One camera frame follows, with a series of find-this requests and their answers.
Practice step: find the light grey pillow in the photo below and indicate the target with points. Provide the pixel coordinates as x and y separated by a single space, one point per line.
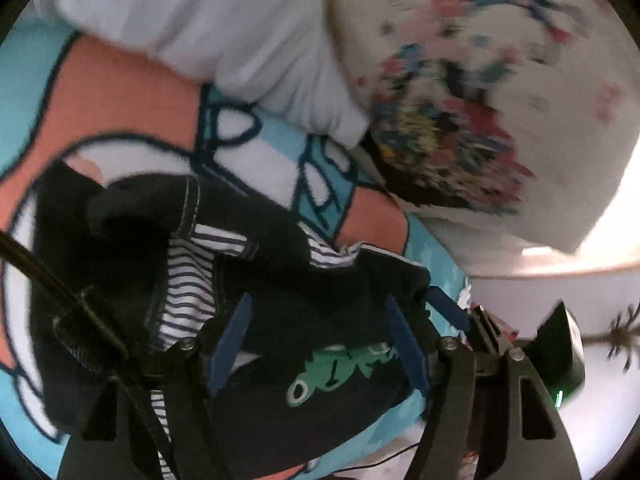
276 53

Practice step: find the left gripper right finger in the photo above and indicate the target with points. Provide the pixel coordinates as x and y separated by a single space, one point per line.
494 405

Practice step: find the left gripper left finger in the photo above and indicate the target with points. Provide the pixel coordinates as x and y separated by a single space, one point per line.
151 415

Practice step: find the black striped kids pants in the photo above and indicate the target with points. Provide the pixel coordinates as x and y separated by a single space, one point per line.
158 255

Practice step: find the floral print cushion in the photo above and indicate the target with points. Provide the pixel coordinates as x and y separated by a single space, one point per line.
515 117

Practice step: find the teal star cartoon blanket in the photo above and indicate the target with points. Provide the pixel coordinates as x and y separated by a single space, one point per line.
110 114

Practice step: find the white decorated headboard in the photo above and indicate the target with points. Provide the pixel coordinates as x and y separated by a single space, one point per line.
577 318

